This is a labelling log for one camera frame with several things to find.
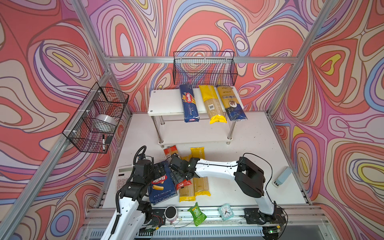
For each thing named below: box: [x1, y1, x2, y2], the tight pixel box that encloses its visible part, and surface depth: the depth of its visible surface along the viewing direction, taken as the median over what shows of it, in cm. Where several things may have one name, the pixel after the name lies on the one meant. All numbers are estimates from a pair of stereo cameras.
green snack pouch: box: [187, 202, 207, 227], surface depth 75 cm
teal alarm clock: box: [218, 203, 235, 221], surface depth 75 cm
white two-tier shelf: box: [147, 88, 237, 148], surface depth 98 cm
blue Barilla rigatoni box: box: [148, 160, 178, 206], surface depth 78 cm
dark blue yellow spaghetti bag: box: [216, 85, 248, 122], surface depth 75 cm
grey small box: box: [272, 166, 294, 189], surface depth 85 cm
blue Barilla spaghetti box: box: [179, 84, 200, 123], surface depth 73 cm
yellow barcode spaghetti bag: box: [199, 85, 227, 125], surface depth 73 cm
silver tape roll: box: [93, 114, 118, 133], surface depth 74 cm
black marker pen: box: [102, 134, 106, 152], surface depth 73 cm
